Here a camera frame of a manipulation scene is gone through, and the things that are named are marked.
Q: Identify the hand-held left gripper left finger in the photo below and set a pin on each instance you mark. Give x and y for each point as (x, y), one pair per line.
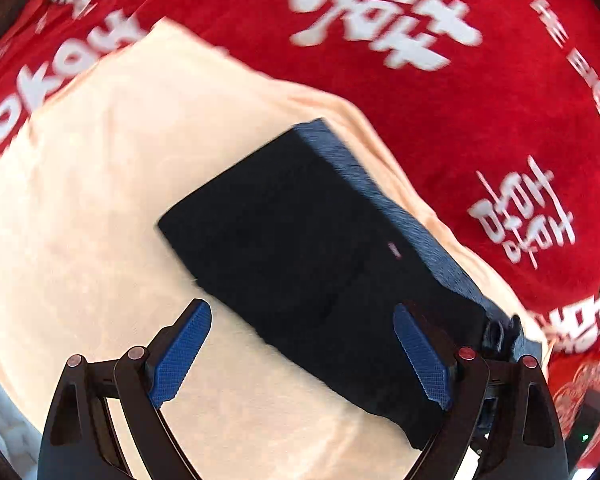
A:
(180, 355)

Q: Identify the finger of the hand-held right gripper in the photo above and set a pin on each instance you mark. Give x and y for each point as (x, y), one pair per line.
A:
(500, 332)

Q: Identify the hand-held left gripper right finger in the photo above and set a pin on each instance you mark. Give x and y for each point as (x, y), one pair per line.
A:
(422, 355)

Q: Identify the black pants with blue floral stripes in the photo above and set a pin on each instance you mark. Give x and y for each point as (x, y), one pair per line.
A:
(300, 250)

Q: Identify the red patterned cushion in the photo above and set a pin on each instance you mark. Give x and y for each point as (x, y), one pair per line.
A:
(580, 375)

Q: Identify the peach blanket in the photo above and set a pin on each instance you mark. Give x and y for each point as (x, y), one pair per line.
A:
(90, 200)

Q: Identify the red printed blanket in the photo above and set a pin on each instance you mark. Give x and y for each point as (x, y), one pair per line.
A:
(390, 105)

